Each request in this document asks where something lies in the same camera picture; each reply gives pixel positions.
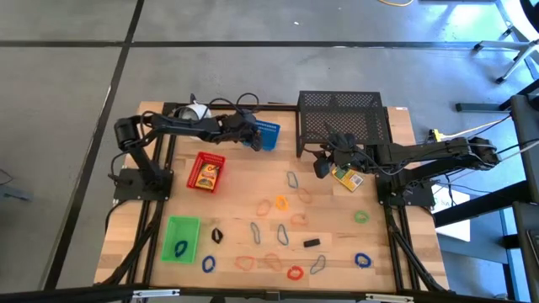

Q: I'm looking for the black mesh metal shelf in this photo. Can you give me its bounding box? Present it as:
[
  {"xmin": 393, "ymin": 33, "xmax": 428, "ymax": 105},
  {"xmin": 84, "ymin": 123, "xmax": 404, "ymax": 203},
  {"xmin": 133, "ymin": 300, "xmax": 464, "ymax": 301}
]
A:
[{"xmin": 296, "ymin": 90, "xmax": 391, "ymax": 159}]

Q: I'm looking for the pale yellow power cable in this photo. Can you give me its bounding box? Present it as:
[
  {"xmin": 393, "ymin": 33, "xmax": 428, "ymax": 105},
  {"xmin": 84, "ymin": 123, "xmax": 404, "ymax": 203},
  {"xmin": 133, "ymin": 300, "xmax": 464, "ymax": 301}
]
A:
[{"xmin": 441, "ymin": 115, "xmax": 513, "ymax": 140}]

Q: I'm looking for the white printed box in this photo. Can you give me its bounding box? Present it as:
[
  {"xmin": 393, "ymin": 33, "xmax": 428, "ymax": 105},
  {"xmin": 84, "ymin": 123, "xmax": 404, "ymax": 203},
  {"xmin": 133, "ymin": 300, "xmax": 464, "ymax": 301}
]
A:
[{"xmin": 433, "ymin": 184, "xmax": 472, "ymax": 243}]

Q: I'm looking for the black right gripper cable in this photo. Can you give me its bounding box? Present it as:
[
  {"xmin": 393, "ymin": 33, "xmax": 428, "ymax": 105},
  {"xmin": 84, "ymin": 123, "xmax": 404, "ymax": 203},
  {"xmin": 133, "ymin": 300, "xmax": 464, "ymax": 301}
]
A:
[{"xmin": 302, "ymin": 124, "xmax": 405, "ymax": 176}]

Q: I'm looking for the black crossbeam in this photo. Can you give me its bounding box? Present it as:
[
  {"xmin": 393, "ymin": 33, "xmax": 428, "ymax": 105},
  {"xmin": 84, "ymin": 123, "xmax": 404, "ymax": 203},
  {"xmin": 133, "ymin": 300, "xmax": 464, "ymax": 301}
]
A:
[{"xmin": 0, "ymin": 284, "xmax": 539, "ymax": 303}]

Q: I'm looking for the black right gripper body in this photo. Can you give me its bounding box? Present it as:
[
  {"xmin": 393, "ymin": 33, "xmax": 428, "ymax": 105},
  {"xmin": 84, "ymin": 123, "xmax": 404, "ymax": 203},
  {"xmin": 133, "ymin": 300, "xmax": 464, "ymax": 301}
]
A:
[{"xmin": 313, "ymin": 134, "xmax": 376, "ymax": 180}]

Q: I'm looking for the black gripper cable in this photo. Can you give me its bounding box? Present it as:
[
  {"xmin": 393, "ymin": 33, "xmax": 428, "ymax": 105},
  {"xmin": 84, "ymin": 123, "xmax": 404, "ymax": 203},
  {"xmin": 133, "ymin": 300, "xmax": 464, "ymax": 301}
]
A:
[
  {"xmin": 142, "ymin": 92, "xmax": 261, "ymax": 127},
  {"xmin": 302, "ymin": 124, "xmax": 405, "ymax": 176}
]

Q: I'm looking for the dark grey desk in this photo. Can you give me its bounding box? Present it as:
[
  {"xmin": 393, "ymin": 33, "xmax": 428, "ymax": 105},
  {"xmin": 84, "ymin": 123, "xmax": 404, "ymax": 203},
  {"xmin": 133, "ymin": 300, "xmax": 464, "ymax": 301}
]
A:
[
  {"xmin": 509, "ymin": 94, "xmax": 539, "ymax": 203},
  {"xmin": 511, "ymin": 201, "xmax": 539, "ymax": 303}
]

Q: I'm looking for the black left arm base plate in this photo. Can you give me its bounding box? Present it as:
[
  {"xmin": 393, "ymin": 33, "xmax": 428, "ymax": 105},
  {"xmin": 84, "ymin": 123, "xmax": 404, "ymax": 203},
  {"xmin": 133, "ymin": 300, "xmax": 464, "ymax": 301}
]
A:
[{"xmin": 112, "ymin": 167, "xmax": 173, "ymax": 202}]

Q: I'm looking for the orange yellow crayon box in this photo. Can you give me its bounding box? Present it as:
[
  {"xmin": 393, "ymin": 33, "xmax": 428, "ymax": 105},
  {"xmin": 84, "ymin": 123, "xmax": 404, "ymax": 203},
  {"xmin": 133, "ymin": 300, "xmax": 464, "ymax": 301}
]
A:
[{"xmin": 195, "ymin": 162, "xmax": 221, "ymax": 189}]

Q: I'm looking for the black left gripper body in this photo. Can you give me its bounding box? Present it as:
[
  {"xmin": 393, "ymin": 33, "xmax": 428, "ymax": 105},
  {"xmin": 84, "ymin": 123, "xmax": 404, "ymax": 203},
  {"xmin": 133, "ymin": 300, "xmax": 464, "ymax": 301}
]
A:
[{"xmin": 221, "ymin": 109, "xmax": 263, "ymax": 152}]

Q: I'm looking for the black desk foot bar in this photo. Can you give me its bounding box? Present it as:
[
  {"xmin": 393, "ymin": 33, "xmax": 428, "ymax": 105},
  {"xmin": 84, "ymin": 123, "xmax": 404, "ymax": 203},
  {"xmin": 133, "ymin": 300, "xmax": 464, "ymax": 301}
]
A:
[{"xmin": 454, "ymin": 79, "xmax": 539, "ymax": 114}]

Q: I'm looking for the red plastic basket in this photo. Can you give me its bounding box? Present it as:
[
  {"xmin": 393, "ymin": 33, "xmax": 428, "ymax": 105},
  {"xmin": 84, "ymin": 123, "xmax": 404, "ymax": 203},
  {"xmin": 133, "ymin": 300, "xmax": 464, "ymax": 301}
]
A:
[{"xmin": 186, "ymin": 151, "xmax": 227, "ymax": 194}]

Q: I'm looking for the red spiral wrist coil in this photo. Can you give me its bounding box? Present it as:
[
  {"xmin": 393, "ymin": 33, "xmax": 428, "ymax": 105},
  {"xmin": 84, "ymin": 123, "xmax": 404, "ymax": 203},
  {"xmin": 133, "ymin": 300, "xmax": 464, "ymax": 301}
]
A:
[{"xmin": 286, "ymin": 264, "xmax": 305, "ymax": 282}]

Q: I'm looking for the white office table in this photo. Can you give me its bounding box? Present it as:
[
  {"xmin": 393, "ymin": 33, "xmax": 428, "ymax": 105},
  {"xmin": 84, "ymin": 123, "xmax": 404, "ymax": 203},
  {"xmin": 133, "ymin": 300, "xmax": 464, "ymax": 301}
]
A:
[{"xmin": 471, "ymin": 0, "xmax": 539, "ymax": 85}]

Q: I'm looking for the black office chair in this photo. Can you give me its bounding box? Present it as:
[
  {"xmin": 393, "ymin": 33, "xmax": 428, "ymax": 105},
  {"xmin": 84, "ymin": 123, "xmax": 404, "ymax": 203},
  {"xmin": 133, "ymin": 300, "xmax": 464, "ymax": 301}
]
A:
[{"xmin": 520, "ymin": 0, "xmax": 539, "ymax": 22}]

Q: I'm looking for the black floor beam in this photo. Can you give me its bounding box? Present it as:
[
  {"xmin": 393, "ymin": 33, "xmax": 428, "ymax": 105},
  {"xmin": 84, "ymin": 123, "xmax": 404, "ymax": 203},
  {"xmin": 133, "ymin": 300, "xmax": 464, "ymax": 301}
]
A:
[{"xmin": 433, "ymin": 180, "xmax": 531, "ymax": 228}]

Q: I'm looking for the yellow green crayon box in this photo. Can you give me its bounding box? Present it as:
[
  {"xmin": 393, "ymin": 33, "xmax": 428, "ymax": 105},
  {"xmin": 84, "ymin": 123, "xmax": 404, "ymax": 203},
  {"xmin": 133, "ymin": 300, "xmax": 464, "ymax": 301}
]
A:
[{"xmin": 331, "ymin": 165, "xmax": 365, "ymax": 193}]

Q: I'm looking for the black cable bundle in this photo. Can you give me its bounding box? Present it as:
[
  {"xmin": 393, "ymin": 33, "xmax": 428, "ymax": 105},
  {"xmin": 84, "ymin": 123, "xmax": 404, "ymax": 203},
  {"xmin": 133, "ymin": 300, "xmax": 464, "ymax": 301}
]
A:
[
  {"xmin": 386, "ymin": 205, "xmax": 446, "ymax": 292},
  {"xmin": 99, "ymin": 200, "xmax": 163, "ymax": 290}
]

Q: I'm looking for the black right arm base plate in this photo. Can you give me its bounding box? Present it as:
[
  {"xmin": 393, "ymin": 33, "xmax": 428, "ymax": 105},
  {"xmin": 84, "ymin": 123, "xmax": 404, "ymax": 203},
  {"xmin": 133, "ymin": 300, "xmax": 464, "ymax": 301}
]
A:
[{"xmin": 375, "ymin": 171, "xmax": 436, "ymax": 208}]

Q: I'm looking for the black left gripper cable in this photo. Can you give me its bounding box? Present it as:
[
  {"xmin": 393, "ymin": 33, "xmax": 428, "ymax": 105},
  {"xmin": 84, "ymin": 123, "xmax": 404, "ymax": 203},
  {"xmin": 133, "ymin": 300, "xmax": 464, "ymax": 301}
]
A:
[{"xmin": 142, "ymin": 92, "xmax": 261, "ymax": 127}]

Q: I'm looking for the green plastic basket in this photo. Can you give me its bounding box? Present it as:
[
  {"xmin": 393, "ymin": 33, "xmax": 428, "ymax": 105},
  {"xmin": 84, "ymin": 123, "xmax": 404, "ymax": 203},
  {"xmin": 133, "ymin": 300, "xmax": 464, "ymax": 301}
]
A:
[{"xmin": 160, "ymin": 215, "xmax": 202, "ymax": 265}]

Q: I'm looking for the grey floor object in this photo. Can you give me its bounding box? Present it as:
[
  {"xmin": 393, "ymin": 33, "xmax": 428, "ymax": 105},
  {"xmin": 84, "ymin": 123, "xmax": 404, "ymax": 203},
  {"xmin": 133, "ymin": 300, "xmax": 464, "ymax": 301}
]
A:
[{"xmin": 0, "ymin": 183, "xmax": 35, "ymax": 202}]

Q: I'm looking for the white round desk lamp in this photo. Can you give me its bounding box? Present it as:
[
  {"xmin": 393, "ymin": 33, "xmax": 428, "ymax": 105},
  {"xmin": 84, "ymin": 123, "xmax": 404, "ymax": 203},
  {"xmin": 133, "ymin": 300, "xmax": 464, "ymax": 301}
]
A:
[{"xmin": 173, "ymin": 93, "xmax": 213, "ymax": 123}]

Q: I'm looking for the blue plastic basket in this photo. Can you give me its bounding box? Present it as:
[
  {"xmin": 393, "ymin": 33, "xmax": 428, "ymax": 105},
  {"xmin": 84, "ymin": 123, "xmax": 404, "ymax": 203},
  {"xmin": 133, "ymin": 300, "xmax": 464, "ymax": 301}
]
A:
[{"xmin": 243, "ymin": 119, "xmax": 281, "ymax": 152}]

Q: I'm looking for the silver metal bracket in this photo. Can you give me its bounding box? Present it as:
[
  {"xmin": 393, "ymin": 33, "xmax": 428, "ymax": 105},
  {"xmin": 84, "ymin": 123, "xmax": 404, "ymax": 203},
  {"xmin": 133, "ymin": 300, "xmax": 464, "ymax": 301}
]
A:
[
  {"xmin": 132, "ymin": 289, "xmax": 181, "ymax": 298},
  {"xmin": 365, "ymin": 294, "xmax": 414, "ymax": 303}
]

